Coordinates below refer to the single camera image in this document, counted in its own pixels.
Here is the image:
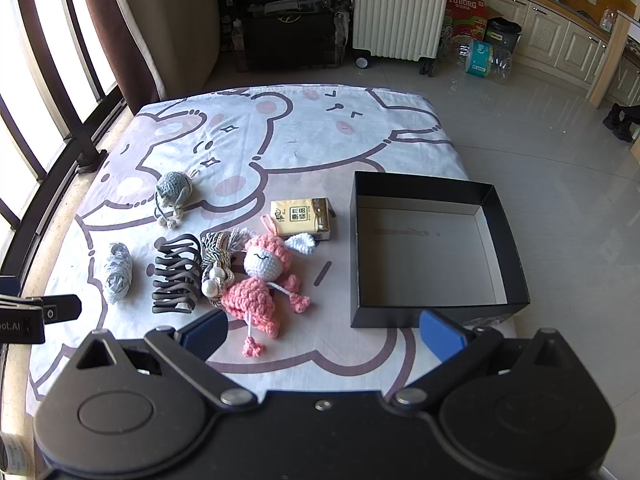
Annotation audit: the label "red cardboard box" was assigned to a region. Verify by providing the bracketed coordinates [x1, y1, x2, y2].
[440, 0, 490, 43]

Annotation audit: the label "wooden table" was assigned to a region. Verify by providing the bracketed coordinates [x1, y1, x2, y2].
[586, 10, 640, 109]

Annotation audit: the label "black cardboard box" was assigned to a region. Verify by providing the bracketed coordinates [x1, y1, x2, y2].
[349, 171, 531, 329]

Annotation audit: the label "black luggage bag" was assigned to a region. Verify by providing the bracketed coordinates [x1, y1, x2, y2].
[216, 0, 353, 73]

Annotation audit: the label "striped rope hair tie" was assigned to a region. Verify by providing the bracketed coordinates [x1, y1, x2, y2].
[199, 227, 256, 307]

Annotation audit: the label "pack of water bottles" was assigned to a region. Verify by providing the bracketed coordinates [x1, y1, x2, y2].
[442, 36, 514, 82]

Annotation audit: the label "cream kitchen cabinets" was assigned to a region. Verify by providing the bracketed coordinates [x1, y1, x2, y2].
[450, 0, 640, 106]

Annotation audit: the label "black window railing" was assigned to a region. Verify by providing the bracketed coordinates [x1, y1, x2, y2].
[0, 0, 126, 281]

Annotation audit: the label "yellow tissue packet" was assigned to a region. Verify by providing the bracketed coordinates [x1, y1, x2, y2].
[270, 197, 335, 242]

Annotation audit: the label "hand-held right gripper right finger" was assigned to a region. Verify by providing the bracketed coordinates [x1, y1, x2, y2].
[387, 309, 581, 411]

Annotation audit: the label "black trash bin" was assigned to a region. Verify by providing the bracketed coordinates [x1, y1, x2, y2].
[484, 17, 523, 52]

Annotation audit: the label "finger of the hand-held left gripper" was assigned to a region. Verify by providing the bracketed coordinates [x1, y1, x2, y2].
[22, 295, 83, 325]

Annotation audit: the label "black hair claw clip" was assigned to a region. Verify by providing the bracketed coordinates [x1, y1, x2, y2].
[146, 233, 202, 315]

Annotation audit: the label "white oil radiator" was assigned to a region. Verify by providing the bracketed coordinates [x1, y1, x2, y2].
[351, 0, 452, 77]

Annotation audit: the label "black shoes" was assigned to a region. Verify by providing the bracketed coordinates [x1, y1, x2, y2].
[602, 102, 638, 143]

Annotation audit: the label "blue crochet doll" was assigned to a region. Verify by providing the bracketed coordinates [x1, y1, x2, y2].
[152, 171, 195, 229]

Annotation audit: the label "pink crochet doll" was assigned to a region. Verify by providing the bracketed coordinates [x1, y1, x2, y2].
[220, 215, 317, 359]

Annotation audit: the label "brown curtain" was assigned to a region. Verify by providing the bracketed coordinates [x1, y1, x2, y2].
[75, 0, 221, 115]

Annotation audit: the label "bear printed blanket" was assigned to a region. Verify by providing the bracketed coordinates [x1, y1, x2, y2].
[27, 84, 516, 403]

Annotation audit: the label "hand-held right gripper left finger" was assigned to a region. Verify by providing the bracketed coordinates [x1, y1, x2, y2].
[62, 308, 256, 411]

